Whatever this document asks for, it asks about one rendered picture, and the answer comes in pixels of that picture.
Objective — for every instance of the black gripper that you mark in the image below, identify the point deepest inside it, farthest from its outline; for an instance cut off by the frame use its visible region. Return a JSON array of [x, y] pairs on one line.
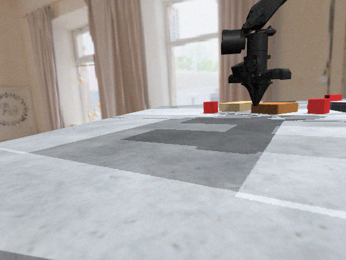
[[257, 83]]

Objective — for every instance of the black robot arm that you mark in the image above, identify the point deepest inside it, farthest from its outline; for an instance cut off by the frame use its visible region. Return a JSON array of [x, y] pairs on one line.
[[233, 41]]

